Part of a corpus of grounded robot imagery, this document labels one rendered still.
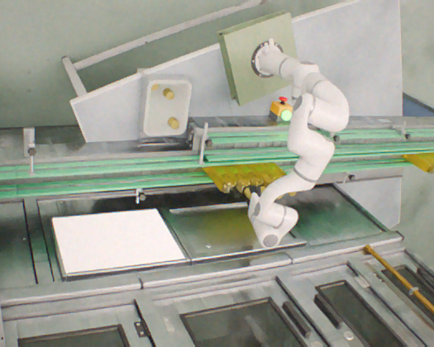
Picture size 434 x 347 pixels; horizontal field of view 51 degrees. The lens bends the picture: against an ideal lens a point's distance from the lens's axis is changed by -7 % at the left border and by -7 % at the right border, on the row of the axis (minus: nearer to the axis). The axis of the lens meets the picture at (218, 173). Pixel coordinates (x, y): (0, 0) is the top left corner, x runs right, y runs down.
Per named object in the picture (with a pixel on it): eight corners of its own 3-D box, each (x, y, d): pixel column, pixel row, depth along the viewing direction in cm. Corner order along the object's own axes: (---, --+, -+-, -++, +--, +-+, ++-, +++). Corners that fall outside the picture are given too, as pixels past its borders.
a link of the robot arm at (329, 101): (312, 72, 153) (326, 85, 141) (345, 89, 157) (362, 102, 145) (293, 109, 158) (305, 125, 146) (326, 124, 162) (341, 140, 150)
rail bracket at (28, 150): (21, 153, 174) (26, 182, 156) (21, 111, 166) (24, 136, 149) (34, 152, 176) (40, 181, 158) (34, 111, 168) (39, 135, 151)
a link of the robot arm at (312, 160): (307, 159, 161) (268, 143, 157) (338, 105, 153) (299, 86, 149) (321, 183, 147) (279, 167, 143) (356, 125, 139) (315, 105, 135)
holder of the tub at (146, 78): (136, 139, 196) (141, 147, 189) (142, 73, 183) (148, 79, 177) (175, 137, 203) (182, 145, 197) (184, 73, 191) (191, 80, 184)
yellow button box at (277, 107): (268, 115, 217) (276, 121, 211) (271, 99, 213) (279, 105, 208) (281, 115, 220) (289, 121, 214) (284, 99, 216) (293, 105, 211)
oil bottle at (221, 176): (202, 169, 200) (223, 196, 183) (203, 157, 197) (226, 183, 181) (214, 168, 202) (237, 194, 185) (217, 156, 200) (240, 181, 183)
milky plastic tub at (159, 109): (137, 127, 193) (143, 136, 186) (142, 73, 183) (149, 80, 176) (178, 125, 200) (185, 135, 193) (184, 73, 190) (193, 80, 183)
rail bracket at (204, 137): (190, 155, 194) (202, 170, 184) (195, 116, 186) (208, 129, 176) (197, 155, 195) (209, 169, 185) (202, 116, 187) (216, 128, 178)
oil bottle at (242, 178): (214, 168, 202) (237, 195, 186) (217, 156, 200) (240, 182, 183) (226, 168, 205) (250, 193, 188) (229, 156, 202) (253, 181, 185)
